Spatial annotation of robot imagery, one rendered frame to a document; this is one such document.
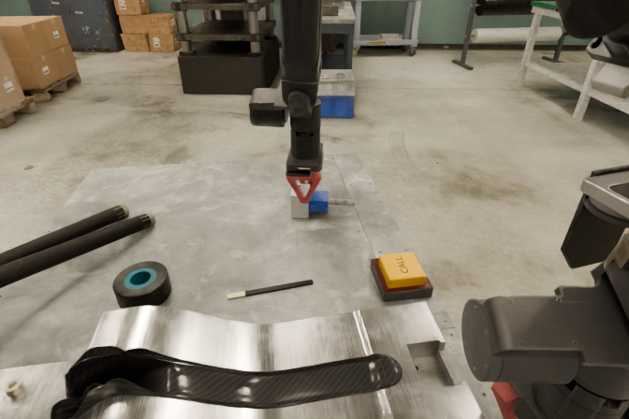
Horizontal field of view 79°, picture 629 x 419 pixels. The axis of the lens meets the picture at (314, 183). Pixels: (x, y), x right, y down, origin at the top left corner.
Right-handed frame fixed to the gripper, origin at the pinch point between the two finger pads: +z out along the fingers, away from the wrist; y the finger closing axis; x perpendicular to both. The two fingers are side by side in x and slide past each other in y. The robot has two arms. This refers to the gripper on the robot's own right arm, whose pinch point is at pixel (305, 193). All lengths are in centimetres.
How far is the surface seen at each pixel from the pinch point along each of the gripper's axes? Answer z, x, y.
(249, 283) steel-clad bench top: 4.6, -7.4, 21.8
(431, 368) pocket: -2.2, 17.7, 39.6
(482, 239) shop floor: 85, 85, -96
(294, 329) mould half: -4.1, 1.9, 37.0
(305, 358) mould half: -4.2, 3.5, 40.8
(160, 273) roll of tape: 1.2, -20.8, 24.0
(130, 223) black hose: 1.4, -31.9, 11.5
